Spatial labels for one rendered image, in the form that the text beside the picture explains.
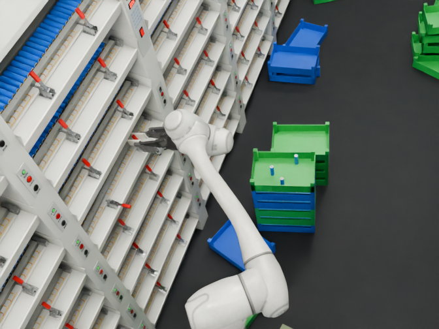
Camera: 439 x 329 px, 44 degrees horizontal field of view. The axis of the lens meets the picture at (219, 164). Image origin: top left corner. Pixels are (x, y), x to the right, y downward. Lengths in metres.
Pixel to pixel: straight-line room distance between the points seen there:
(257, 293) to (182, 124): 0.57
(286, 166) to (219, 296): 1.15
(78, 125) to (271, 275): 0.77
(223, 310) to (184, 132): 0.56
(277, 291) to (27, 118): 0.88
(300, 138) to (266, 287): 1.43
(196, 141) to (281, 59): 1.96
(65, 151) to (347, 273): 1.64
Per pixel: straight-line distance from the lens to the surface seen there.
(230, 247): 2.91
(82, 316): 2.11
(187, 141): 1.74
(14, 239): 1.61
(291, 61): 3.60
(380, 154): 3.22
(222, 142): 1.85
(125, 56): 1.94
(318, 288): 2.79
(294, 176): 2.62
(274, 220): 2.83
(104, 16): 1.79
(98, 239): 1.99
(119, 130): 1.98
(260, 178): 2.63
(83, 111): 1.80
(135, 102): 2.05
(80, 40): 1.73
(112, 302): 2.20
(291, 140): 2.96
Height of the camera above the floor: 2.58
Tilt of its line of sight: 53 degrees down
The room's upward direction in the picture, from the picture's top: 14 degrees counter-clockwise
